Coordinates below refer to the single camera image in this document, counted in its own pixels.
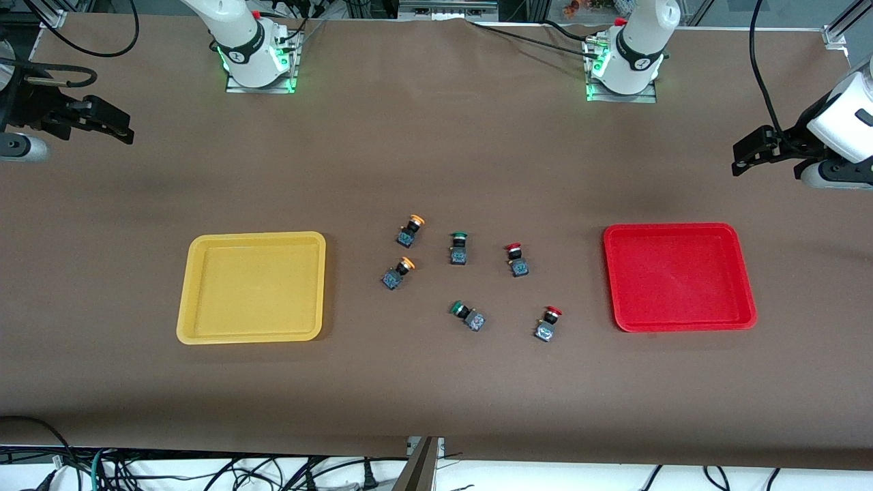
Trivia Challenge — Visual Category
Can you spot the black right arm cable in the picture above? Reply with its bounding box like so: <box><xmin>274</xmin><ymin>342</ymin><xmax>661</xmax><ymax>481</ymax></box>
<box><xmin>0</xmin><ymin>0</ymin><xmax>140</xmax><ymax>88</ymax></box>

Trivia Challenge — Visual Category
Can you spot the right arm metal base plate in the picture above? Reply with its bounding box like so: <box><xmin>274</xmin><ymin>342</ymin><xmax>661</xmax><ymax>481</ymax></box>
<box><xmin>225</xmin><ymin>31</ymin><xmax>302</xmax><ymax>95</ymax></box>

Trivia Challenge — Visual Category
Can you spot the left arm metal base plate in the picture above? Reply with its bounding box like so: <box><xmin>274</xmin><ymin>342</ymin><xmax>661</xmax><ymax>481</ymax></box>
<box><xmin>585</xmin><ymin>38</ymin><xmax>659</xmax><ymax>104</ymax></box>

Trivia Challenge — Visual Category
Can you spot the short black table cable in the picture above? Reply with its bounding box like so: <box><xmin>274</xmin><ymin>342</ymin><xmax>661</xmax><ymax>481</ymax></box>
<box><xmin>542</xmin><ymin>19</ymin><xmax>604</xmax><ymax>42</ymax></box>

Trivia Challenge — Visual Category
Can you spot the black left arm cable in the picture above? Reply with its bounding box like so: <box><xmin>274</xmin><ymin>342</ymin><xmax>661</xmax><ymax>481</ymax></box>
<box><xmin>749</xmin><ymin>0</ymin><xmax>785</xmax><ymax>135</ymax></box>

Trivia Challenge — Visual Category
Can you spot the long black table cable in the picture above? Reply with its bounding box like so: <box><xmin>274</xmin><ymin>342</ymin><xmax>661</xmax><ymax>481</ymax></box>
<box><xmin>467</xmin><ymin>19</ymin><xmax>601</xmax><ymax>54</ymax></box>

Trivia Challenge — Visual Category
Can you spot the grey metal background bracket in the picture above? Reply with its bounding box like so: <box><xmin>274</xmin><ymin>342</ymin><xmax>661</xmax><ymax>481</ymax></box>
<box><xmin>399</xmin><ymin>0</ymin><xmax>499</xmax><ymax>20</ymax></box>

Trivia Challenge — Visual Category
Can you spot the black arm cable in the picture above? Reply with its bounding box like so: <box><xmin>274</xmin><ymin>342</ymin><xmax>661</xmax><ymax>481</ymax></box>
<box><xmin>0</xmin><ymin>0</ymin><xmax>140</xmax><ymax>88</ymax></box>
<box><xmin>749</xmin><ymin>0</ymin><xmax>785</xmax><ymax>135</ymax></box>

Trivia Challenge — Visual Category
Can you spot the brown table cover cloth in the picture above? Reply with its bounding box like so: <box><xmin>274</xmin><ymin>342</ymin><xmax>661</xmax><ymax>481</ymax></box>
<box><xmin>0</xmin><ymin>12</ymin><xmax>873</xmax><ymax>471</ymax></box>

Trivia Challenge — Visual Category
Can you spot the red push button switch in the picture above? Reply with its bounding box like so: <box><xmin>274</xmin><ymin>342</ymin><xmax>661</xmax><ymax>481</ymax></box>
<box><xmin>533</xmin><ymin>306</ymin><xmax>563</xmax><ymax>343</ymax></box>
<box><xmin>504</xmin><ymin>242</ymin><xmax>530</xmax><ymax>278</ymax></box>

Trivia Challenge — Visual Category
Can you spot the grey table frame post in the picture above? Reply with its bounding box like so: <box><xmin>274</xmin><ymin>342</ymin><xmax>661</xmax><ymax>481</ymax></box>
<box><xmin>392</xmin><ymin>436</ymin><xmax>445</xmax><ymax>491</ymax></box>

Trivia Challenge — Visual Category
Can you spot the black floor cable loop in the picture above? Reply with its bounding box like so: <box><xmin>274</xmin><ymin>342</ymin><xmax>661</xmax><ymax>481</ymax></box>
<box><xmin>0</xmin><ymin>416</ymin><xmax>72</xmax><ymax>491</ymax></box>

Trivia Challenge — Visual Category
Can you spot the red plastic tray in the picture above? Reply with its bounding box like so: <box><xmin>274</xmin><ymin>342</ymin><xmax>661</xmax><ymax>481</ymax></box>
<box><xmin>602</xmin><ymin>223</ymin><xmax>758</xmax><ymax>333</ymax></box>

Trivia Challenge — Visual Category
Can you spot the yellow push button switch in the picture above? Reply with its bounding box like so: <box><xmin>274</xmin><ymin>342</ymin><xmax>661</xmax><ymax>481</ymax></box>
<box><xmin>396</xmin><ymin>214</ymin><xmax>426</xmax><ymax>249</ymax></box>
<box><xmin>381</xmin><ymin>256</ymin><xmax>416</xmax><ymax>291</ymax></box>

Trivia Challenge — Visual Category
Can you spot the yellow plastic tray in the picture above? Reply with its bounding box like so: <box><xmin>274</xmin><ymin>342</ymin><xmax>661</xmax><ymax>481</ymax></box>
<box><xmin>176</xmin><ymin>231</ymin><xmax>327</xmax><ymax>345</ymax></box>

